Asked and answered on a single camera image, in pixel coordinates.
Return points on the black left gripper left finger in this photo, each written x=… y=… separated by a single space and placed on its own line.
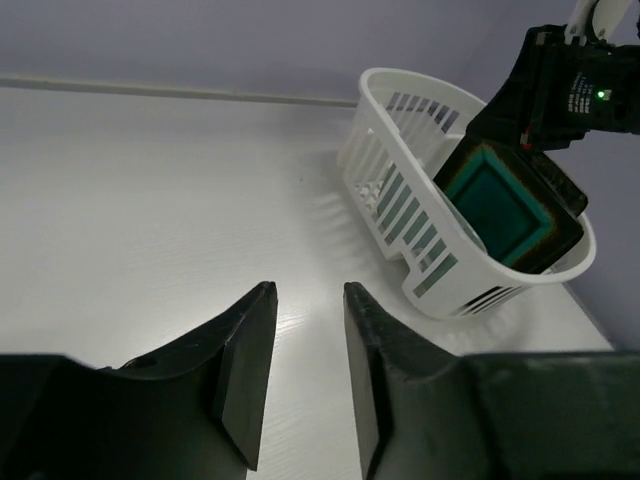
x=190 y=409

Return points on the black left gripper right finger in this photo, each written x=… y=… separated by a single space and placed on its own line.
x=424 y=413

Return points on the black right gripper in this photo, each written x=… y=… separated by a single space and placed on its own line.
x=557 y=92

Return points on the black floral square plate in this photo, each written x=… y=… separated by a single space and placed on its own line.
x=557 y=180

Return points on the teal square plate dark rim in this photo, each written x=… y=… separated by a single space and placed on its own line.
x=521 y=222

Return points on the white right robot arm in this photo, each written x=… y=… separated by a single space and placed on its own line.
x=593 y=20

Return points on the white plastic dish rack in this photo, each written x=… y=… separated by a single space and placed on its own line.
x=406 y=126

